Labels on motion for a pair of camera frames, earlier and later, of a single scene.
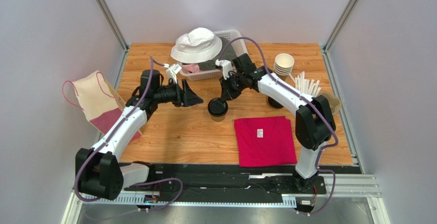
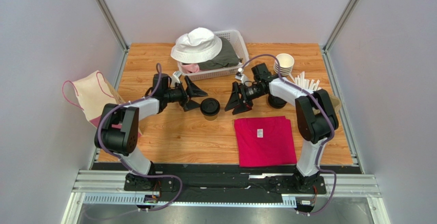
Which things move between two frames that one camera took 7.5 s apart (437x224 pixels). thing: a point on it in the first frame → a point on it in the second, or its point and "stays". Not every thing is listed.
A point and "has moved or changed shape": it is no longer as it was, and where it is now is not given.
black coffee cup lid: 217,107 has moved or changed shape
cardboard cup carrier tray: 335,104 stays
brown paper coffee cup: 217,119 → 210,118
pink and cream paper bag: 95,97 stays
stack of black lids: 274,103 stays
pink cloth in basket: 191,68 stays
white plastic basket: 239,46 stays
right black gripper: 229,82 → 240,94
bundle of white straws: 305,85 stays
